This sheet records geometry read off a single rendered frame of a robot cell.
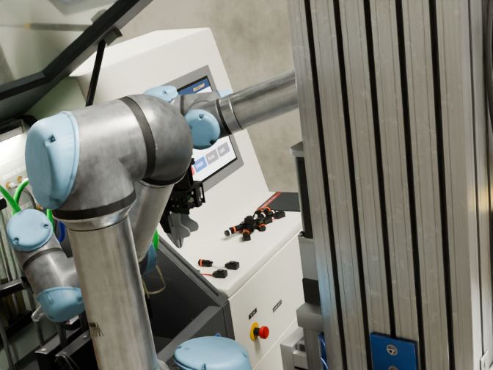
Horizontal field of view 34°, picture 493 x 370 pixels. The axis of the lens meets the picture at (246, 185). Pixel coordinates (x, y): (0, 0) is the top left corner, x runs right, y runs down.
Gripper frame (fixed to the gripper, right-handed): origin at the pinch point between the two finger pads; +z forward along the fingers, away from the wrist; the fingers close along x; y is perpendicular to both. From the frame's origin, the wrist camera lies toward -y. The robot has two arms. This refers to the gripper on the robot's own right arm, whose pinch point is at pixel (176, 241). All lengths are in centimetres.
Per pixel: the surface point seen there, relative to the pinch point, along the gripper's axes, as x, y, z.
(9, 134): 10, -54, -22
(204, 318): 12.6, -4.7, 26.8
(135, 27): 238, -176, -13
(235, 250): 46, -13, 24
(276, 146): 225, -89, 51
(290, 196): 88, -15, 23
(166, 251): 19.8, -18.2, 12.8
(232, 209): 69, -26, 21
